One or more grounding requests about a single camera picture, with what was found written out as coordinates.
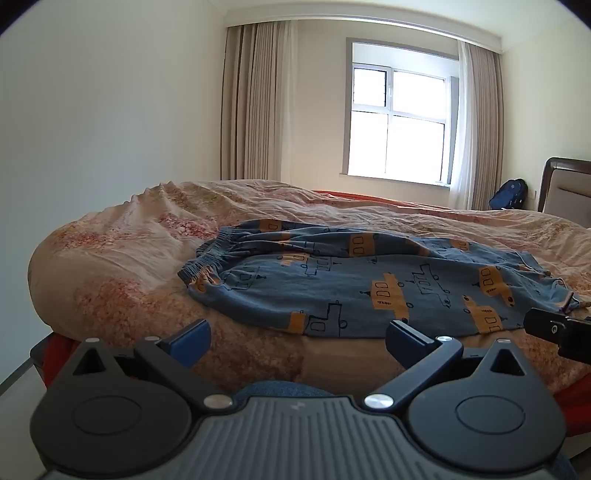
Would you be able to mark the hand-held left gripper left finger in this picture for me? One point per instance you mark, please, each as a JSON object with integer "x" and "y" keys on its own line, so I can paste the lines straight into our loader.
{"x": 190, "y": 342}

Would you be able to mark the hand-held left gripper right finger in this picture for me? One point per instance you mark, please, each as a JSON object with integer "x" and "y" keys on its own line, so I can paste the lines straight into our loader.
{"x": 407, "y": 344}

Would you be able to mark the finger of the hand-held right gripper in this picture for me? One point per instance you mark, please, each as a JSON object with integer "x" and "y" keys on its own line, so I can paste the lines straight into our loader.
{"x": 547, "y": 324}

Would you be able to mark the blue printed pants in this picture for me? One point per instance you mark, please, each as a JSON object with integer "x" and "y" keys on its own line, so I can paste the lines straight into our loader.
{"x": 323, "y": 286}

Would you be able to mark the pink floral bed blanket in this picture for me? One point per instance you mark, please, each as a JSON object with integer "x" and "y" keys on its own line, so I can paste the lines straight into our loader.
{"x": 138, "y": 258}

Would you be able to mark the person's blue trousers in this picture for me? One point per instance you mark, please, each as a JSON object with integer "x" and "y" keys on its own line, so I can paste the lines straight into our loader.
{"x": 286, "y": 390}

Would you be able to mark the blue backpack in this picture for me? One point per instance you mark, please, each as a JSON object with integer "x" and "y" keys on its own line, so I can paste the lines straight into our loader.
{"x": 508, "y": 194}

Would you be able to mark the brown padded headboard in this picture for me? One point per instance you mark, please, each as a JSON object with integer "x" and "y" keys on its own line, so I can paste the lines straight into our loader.
{"x": 568, "y": 189}

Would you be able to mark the beige curtain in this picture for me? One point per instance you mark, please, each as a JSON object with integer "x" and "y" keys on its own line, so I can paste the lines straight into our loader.
{"x": 485, "y": 129}
{"x": 254, "y": 101}

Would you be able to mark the white sheer curtain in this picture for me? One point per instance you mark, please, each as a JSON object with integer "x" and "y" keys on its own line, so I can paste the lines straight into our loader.
{"x": 461, "y": 129}

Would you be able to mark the grey framed window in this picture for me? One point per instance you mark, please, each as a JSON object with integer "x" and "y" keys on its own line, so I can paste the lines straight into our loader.
{"x": 397, "y": 110}

